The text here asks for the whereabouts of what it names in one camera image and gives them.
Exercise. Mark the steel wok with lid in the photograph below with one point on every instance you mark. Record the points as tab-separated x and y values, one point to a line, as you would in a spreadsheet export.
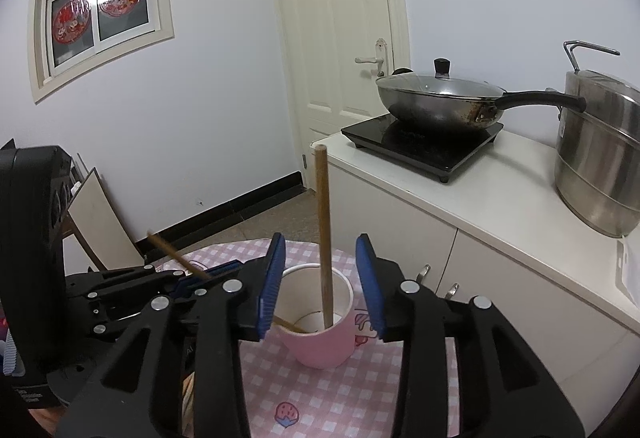
438	99

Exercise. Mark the wooden chopstick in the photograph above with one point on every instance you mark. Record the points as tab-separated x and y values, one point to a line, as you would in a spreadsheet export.
324	221
288	325
169	251

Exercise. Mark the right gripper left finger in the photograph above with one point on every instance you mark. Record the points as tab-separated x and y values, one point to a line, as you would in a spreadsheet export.
136	388

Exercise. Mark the cream panel door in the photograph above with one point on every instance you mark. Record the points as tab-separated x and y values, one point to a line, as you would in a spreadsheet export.
335	50

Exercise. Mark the pink cylindrical utensil cup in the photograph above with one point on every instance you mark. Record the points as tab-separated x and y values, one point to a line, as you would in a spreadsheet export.
299	302

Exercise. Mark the window with red decorations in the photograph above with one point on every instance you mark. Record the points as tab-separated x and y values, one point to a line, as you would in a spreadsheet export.
69	38

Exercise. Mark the white paper booklet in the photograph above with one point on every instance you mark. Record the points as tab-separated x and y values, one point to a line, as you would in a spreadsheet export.
627	270

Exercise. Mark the black induction cooktop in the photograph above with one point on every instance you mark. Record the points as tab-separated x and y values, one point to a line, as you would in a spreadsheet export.
440	152

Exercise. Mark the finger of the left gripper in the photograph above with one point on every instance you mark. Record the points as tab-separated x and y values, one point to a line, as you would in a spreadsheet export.
108	301
217	275

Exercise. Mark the white wooden side cabinet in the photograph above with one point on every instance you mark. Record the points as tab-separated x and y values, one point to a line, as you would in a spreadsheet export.
94	239

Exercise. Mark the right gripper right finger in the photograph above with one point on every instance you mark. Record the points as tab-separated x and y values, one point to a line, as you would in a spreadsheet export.
504	389

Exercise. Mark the stainless steel steamer pot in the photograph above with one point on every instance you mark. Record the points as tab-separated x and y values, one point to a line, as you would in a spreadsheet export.
596	172

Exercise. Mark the white kitchen counter cabinet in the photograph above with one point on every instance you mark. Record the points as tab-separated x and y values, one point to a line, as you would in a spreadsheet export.
500	230

